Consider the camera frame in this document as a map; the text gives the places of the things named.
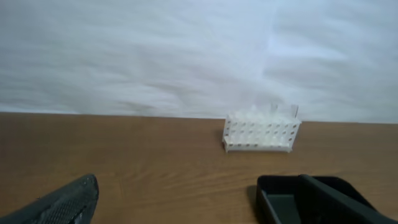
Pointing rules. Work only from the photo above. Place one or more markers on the white test tube rack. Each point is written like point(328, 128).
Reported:
point(261, 137)

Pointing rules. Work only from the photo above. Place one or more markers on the black tray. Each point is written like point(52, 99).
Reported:
point(276, 208)

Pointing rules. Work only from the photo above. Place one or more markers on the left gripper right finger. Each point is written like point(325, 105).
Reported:
point(335, 208)

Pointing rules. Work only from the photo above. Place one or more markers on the clear test tube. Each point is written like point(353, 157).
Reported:
point(294, 110)

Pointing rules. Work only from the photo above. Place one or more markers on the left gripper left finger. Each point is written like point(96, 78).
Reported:
point(62, 208)

